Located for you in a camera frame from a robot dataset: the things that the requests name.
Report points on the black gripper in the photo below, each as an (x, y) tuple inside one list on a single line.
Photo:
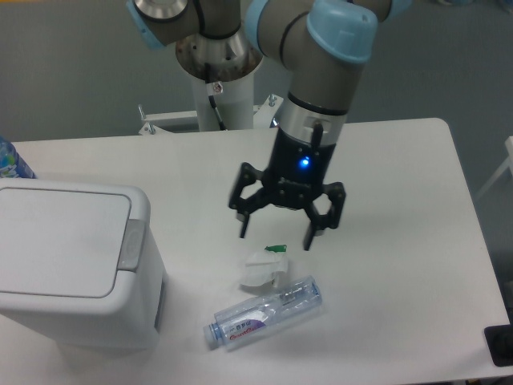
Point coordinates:
[(294, 179)]

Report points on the white push-lid trash can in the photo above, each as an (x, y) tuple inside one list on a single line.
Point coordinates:
[(79, 263)]

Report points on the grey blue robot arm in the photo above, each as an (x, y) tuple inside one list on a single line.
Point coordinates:
[(325, 45)]

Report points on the empty clear plastic bottle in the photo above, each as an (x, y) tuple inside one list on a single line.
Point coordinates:
[(248, 320)]

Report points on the black device at table edge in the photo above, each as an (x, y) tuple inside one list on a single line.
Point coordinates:
[(499, 341)]

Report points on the blue labelled bottle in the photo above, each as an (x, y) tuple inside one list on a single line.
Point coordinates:
[(12, 164)]

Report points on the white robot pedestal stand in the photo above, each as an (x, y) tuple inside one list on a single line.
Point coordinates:
[(224, 104)]

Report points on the white frame at right edge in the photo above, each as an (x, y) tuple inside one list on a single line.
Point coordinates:
[(503, 168)]

